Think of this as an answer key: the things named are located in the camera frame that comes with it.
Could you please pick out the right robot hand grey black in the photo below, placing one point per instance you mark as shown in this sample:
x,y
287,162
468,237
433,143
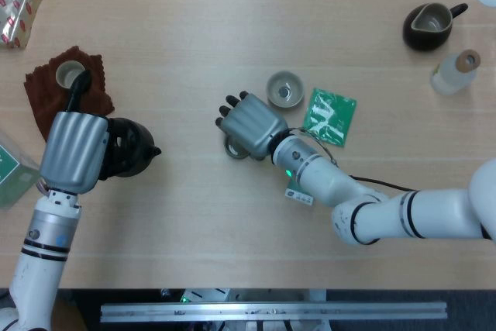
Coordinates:
x,y
252,125

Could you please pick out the left robot hand grey black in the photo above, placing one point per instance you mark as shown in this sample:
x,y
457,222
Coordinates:
x,y
69,149

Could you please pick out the clear box with green label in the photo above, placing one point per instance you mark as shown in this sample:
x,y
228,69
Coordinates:
x,y
17,176

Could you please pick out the black cast iron teapot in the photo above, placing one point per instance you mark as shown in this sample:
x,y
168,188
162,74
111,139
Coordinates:
x,y
133,149

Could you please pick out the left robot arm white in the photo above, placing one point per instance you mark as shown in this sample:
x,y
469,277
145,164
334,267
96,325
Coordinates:
x,y
38,269

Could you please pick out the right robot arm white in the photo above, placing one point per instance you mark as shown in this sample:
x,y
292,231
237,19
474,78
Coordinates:
x,y
426,214

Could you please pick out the grey ceramic bowl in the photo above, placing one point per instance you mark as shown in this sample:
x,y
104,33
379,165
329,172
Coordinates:
x,y
284,90

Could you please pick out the brown tea cloth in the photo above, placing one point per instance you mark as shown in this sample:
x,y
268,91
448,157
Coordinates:
x,y
42,94

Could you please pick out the green foil tea sachet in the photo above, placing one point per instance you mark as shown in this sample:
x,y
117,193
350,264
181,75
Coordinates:
x,y
333,114

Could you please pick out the small green tea box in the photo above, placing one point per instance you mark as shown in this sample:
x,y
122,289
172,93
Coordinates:
x,y
300,196

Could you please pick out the gold foil bag red print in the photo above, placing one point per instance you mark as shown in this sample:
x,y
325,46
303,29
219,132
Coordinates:
x,y
19,9

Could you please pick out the frosted glass bottle wooden cap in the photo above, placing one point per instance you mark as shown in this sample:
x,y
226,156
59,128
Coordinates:
x,y
451,77

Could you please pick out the aluminium profile rail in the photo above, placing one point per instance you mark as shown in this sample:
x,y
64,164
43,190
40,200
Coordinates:
x,y
271,311

